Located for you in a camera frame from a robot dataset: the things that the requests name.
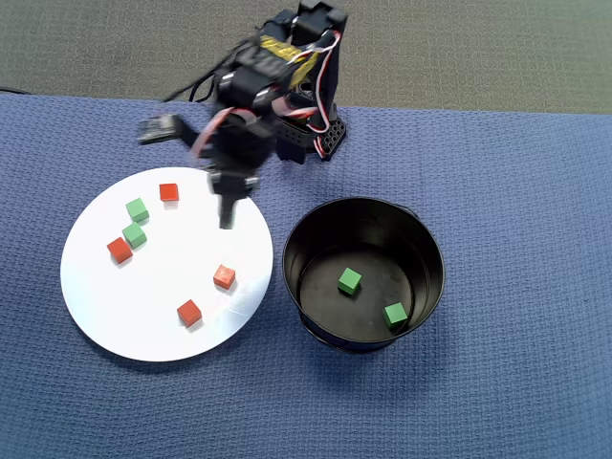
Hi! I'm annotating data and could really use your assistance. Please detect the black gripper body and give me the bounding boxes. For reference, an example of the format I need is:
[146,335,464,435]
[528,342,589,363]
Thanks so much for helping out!
[208,167,263,198]

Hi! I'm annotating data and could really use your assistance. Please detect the green cube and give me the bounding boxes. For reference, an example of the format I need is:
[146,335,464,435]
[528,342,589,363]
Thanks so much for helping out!
[382,302,409,330]
[124,197,150,224]
[337,267,363,295]
[121,222,148,250]

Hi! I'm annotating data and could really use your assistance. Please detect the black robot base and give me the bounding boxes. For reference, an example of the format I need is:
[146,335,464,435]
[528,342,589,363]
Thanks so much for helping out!
[274,102,349,164]

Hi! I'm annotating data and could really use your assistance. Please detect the white round plate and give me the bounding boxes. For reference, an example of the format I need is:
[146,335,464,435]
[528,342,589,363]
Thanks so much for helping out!
[59,165,275,363]

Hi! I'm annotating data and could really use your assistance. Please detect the black round container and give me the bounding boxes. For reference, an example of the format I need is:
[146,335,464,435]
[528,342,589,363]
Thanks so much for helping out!
[280,196,447,355]

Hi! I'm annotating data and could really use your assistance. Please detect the blue woven mat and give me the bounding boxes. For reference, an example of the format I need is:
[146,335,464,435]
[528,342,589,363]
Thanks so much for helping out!
[0,92,612,459]

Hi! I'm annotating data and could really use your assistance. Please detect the grey flat ribbon cable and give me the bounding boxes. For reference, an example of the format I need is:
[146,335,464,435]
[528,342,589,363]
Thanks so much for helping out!
[190,107,250,159]

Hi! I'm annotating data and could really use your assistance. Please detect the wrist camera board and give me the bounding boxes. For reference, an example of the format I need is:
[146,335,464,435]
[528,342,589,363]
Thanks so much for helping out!
[137,113,186,145]

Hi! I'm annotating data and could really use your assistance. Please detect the black camera cable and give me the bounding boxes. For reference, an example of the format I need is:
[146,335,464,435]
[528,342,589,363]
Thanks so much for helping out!
[162,40,254,104]

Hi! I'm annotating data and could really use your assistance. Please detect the red white black servo wires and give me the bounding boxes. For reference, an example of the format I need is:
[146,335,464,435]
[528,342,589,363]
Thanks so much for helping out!
[286,28,343,140]

